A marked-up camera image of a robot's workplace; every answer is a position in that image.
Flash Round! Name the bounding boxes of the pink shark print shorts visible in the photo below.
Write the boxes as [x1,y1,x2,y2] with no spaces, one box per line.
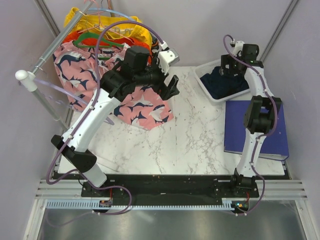
[53,41,174,130]

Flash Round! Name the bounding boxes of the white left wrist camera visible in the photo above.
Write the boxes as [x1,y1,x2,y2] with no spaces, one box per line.
[157,41,180,75]

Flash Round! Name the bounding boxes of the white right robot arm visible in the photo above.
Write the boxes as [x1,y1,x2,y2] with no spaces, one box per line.
[219,39,282,197]

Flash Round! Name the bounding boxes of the blue binder folder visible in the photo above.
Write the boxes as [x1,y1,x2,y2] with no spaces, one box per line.
[224,96,289,161]

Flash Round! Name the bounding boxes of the translucent lilac hanger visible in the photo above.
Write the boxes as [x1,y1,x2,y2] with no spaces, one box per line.
[32,77,115,126]

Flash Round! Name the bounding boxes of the orange shorts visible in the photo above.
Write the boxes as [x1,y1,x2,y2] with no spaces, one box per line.
[63,31,152,70]

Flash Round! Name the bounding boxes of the green hanger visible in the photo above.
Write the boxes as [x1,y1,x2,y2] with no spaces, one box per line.
[67,31,128,61]

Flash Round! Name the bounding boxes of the light blue cable duct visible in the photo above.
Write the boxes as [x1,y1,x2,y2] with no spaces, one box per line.
[45,199,245,211]

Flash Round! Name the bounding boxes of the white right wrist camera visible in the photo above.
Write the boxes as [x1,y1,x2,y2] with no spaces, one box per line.
[230,40,245,56]

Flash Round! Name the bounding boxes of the light blue hanger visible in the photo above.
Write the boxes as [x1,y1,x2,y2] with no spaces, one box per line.
[88,7,137,22]

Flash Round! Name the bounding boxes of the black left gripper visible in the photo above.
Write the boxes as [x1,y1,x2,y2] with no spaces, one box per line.
[134,53,180,101]

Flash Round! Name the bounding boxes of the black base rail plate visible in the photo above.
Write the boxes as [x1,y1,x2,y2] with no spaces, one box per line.
[55,174,293,206]

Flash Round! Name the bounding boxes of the pink wire hanger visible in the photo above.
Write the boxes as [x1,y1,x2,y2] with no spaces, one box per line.
[72,5,139,41]

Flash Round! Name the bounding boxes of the white plastic basket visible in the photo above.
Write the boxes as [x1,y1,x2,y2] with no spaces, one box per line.
[193,60,250,105]

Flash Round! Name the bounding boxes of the yellow shorts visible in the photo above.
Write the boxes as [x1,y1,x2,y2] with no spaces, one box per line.
[70,14,153,47]

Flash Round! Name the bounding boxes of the navy blue shorts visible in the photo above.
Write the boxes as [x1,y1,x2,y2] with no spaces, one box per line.
[200,66,249,100]

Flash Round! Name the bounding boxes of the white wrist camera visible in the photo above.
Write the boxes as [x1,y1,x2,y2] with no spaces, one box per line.
[157,41,180,75]
[230,40,245,56]

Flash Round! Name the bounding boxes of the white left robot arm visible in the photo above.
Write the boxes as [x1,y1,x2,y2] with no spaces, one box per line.
[51,46,180,197]

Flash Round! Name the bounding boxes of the silver clothes rack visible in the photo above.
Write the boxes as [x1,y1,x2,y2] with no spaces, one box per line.
[15,0,94,131]

